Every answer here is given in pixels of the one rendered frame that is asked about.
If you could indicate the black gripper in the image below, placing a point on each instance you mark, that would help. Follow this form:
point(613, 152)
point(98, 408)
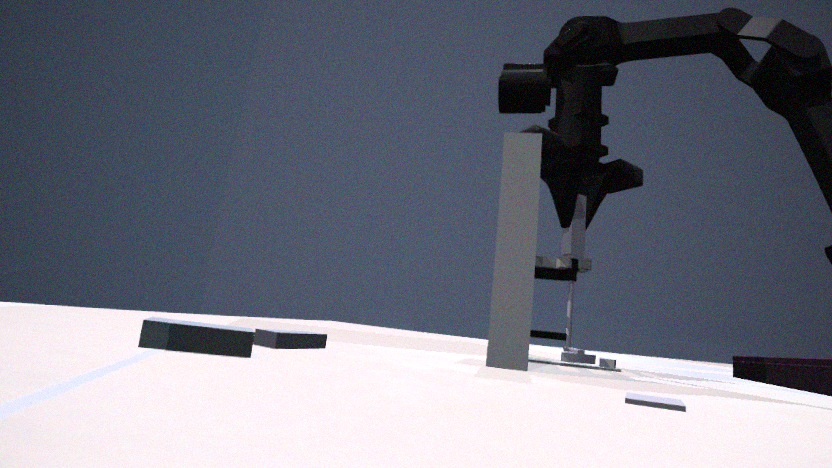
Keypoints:
point(570, 160)

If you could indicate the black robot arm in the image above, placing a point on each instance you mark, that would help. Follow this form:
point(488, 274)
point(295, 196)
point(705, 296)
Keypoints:
point(793, 79)

